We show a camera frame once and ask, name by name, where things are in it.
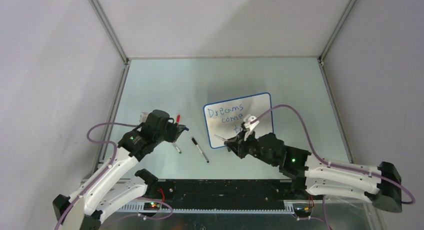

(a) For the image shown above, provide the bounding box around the blue framed whiteboard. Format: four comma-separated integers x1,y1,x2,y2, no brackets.
203,92,272,149

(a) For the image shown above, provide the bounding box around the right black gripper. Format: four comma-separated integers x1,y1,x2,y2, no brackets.
225,127,278,167

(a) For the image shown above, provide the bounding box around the black whiteboard marker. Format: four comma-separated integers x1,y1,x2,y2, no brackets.
191,137,210,163

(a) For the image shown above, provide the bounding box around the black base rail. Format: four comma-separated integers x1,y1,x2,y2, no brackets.
144,179,309,211

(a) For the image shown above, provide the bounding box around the green whiteboard marker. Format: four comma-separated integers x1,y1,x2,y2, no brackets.
172,142,182,154

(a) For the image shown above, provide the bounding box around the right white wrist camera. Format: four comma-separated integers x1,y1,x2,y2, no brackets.
241,114,259,141

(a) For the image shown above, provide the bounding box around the red whiteboard marker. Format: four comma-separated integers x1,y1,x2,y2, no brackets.
175,114,181,124

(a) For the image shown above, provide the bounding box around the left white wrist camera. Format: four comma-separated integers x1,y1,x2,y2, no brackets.
139,112,149,124

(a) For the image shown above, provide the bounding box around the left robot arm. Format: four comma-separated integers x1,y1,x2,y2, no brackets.
52,109,188,230

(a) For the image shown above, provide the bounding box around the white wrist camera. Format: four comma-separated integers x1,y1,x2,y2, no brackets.
241,114,259,141
139,112,149,124

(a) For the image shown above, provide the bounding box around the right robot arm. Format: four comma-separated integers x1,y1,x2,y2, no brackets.
224,132,402,213

